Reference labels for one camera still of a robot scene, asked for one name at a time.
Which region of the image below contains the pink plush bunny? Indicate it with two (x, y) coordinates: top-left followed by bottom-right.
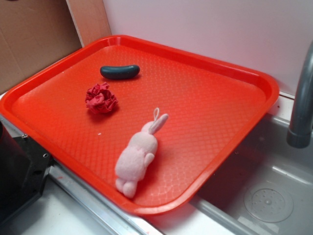
(115, 108), (168, 199)

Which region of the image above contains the grey plastic sink basin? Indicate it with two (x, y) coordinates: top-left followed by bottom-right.
(150, 115), (313, 235)

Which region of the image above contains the dark green toy cucumber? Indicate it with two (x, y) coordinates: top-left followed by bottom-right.
(100, 65), (140, 80)

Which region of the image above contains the red crumpled cloth scrunchie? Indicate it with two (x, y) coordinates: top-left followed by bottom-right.
(85, 82), (118, 114)

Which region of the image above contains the brown cardboard panel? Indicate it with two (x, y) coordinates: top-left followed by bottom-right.
(0, 0), (112, 94)

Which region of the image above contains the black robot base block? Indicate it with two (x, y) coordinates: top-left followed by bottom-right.
(0, 124), (51, 225)

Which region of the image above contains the grey sink faucet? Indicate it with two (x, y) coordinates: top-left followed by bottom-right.
(287, 45), (313, 148)

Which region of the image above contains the red plastic tray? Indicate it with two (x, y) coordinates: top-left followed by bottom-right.
(0, 36), (279, 215)

